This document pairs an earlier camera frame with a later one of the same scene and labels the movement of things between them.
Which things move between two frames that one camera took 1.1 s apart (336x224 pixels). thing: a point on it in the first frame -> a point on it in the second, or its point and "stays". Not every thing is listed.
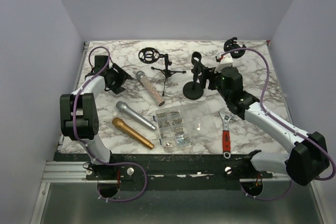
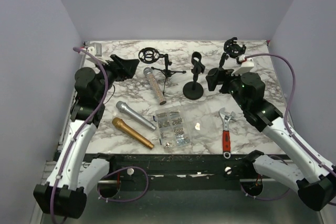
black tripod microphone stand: x=150 y=55 stays
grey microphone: x=123 y=107 stays
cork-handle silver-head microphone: x=142 y=75 -> x=148 y=72
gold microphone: x=119 y=123 stays
